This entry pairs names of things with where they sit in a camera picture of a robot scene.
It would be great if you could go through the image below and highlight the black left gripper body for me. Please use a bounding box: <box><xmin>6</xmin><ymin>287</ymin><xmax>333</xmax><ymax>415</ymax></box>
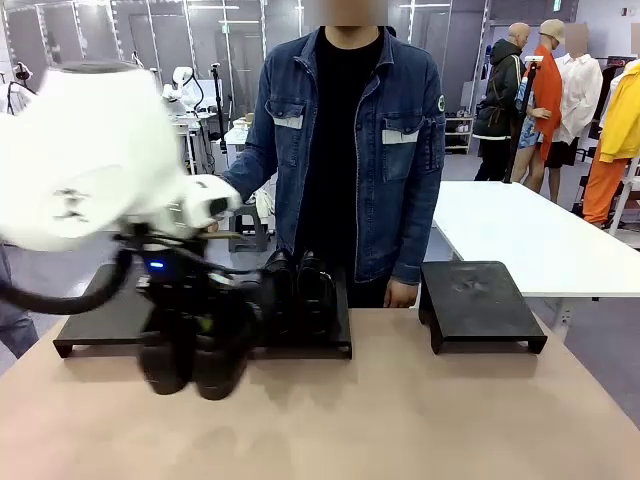
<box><xmin>133</xmin><ymin>248</ymin><xmax>264</xmax><ymax>316</ymax></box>

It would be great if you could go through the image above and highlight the black leather shoe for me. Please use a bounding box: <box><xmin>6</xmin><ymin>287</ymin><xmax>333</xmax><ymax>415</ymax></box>
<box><xmin>261</xmin><ymin>248</ymin><xmax>300</xmax><ymax>342</ymax></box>
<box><xmin>192</xmin><ymin>299</ymin><xmax>252</xmax><ymax>402</ymax></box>
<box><xmin>294</xmin><ymin>249</ymin><xmax>338</xmax><ymax>340</ymax></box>
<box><xmin>138</xmin><ymin>308</ymin><xmax>200</xmax><ymax>397</ymax></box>

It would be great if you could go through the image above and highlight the black shoe stand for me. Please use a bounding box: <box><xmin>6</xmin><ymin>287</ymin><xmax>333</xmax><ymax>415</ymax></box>
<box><xmin>417</xmin><ymin>260</ymin><xmax>549</xmax><ymax>356</ymax></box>
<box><xmin>53</xmin><ymin>263</ymin><xmax>169</xmax><ymax>360</ymax></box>
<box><xmin>248</xmin><ymin>266</ymin><xmax>353</xmax><ymax>361</ymax></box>

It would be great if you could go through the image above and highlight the person in gray t-shirt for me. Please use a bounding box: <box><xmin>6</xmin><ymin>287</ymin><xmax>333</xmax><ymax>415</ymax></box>
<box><xmin>0</xmin><ymin>243</ymin><xmax>40</xmax><ymax>360</ymax></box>

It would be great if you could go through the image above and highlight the person in denim jacket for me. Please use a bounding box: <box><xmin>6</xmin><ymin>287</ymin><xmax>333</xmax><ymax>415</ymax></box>
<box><xmin>219</xmin><ymin>12</ymin><xmax>448</xmax><ymax>310</ymax></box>

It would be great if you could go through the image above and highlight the person's left hand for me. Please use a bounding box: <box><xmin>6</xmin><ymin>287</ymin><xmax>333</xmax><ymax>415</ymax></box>
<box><xmin>386</xmin><ymin>278</ymin><xmax>420</xmax><ymax>310</ymax></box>

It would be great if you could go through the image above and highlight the gray plastic stool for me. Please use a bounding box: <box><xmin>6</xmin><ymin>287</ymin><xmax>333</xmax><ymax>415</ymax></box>
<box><xmin>233</xmin><ymin>201</ymin><xmax>272</xmax><ymax>254</ymax></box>

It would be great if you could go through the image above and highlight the white lab desk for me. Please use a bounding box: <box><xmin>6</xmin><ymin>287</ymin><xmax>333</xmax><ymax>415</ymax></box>
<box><xmin>168</xmin><ymin>110</ymin><xmax>214</xmax><ymax>176</ymax></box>

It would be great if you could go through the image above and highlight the black slim tripod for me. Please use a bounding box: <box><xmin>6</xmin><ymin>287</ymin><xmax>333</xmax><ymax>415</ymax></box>
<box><xmin>208</xmin><ymin>61</ymin><xmax>232</xmax><ymax>154</ymax></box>

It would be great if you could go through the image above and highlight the white shoe rack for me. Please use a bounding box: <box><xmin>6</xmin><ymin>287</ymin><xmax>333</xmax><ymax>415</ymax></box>
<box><xmin>442</xmin><ymin>113</ymin><xmax>475</xmax><ymax>157</ymax></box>

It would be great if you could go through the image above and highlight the white work table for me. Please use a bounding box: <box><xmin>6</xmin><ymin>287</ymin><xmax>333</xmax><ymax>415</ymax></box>
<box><xmin>431</xmin><ymin>179</ymin><xmax>640</xmax><ymax>302</ymax></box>

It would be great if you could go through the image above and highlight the mannequin in dark jacket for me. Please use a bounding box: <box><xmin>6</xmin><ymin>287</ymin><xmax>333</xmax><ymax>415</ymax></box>
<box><xmin>471</xmin><ymin>21</ymin><xmax>532</xmax><ymax>184</ymax></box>

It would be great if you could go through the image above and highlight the mannequin in orange top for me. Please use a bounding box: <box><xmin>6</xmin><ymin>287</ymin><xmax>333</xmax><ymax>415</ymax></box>
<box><xmin>509</xmin><ymin>18</ymin><xmax>567</xmax><ymax>195</ymax></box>

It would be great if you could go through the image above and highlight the mannequin in yellow top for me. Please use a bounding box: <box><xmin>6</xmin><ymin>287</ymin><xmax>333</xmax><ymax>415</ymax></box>
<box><xmin>581</xmin><ymin>58</ymin><xmax>640</xmax><ymax>227</ymax></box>

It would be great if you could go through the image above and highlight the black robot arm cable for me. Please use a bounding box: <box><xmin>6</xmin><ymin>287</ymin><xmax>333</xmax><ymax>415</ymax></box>
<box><xmin>0</xmin><ymin>248</ymin><xmax>135</xmax><ymax>317</ymax></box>

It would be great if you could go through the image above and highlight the black camera tripod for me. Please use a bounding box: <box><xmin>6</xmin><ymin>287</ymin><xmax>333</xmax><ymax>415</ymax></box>
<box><xmin>501</xmin><ymin>55</ymin><xmax>545</xmax><ymax>185</ymax></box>

